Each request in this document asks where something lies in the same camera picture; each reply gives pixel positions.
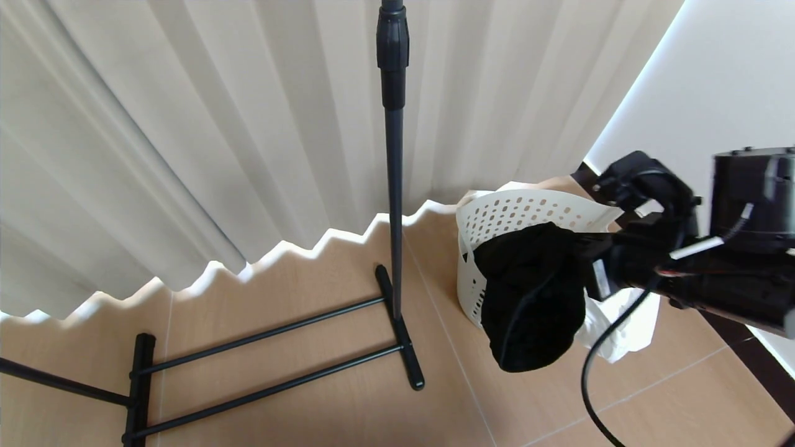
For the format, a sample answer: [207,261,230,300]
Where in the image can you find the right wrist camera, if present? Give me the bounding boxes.
[592,151,702,233]

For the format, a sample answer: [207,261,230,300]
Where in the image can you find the white laundry basket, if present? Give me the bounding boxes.
[456,188,624,330]

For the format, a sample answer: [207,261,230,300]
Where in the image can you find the black clothes rack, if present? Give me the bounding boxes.
[0,0,425,445]

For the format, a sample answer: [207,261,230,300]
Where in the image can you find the black shorts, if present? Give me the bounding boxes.
[473,222,588,373]

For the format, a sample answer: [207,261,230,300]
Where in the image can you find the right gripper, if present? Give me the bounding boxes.
[578,231,673,302]

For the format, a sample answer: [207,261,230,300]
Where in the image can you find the white garment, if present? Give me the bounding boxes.
[575,289,661,364]

